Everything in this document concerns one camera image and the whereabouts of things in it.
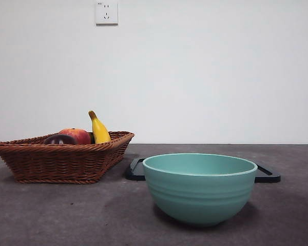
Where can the teal ceramic bowl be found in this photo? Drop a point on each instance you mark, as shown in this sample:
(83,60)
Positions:
(200,194)

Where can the dark red plum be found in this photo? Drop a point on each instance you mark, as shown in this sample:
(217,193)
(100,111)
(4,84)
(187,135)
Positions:
(59,139)

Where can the dark rectangular tray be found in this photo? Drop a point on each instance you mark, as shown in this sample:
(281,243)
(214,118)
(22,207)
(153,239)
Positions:
(134,174)

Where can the yellow banana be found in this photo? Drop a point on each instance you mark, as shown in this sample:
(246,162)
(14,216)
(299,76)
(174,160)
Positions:
(100,133)

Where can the red yellow apple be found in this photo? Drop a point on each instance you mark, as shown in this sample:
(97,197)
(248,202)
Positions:
(80,135)

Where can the brown wicker basket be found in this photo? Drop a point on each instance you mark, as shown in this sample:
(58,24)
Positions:
(56,164)

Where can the white wall socket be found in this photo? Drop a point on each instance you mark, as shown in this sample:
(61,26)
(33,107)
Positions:
(107,12)

